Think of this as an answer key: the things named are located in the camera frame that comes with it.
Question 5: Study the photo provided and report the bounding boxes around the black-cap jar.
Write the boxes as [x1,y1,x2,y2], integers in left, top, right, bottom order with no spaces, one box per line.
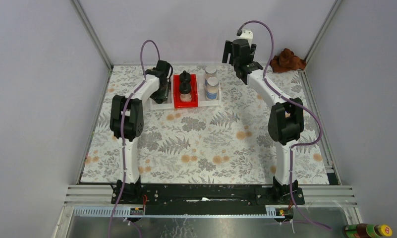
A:
[179,70,191,84]
[179,82,192,103]

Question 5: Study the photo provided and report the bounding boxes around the blue-label shaker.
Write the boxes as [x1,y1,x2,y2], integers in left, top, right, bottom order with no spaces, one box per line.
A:
[206,77,219,100]
[205,65,217,80]

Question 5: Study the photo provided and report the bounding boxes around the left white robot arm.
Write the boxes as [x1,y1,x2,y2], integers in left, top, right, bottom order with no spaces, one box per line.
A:
[110,60,173,184]

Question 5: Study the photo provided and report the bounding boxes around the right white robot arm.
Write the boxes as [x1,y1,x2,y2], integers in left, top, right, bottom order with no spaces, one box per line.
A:
[222,39,304,204]

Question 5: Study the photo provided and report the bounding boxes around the left clear plastic bin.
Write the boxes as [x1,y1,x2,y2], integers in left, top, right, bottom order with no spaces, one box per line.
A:
[150,82,174,110]

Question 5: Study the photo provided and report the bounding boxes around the clear plastic bin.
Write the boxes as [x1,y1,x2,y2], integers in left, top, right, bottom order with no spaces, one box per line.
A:
[196,74,222,107]
[150,82,174,110]

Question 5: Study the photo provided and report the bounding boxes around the brown crumpled cloth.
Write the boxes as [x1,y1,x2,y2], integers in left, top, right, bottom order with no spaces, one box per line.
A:
[270,48,307,73]

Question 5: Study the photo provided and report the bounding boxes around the red plastic bin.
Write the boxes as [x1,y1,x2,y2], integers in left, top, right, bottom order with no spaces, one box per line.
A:
[172,74,198,109]

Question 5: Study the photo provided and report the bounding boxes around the right clear plastic bin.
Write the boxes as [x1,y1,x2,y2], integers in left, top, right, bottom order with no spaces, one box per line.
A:
[196,74,222,107]

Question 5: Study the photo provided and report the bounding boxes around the floral table mat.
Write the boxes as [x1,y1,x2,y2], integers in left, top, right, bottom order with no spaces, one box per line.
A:
[81,64,330,185]

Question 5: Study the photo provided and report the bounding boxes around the green yellow-cap bottle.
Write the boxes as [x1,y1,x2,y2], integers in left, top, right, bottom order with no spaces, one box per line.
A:
[343,223,393,238]

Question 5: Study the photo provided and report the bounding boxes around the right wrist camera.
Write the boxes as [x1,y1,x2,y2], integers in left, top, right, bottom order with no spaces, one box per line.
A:
[237,29,253,45]

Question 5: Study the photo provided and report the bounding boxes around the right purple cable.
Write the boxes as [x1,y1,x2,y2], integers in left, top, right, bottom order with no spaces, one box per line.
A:
[236,20,332,230]

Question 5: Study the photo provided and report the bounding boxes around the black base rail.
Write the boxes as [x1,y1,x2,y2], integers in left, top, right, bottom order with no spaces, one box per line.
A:
[111,180,305,215]

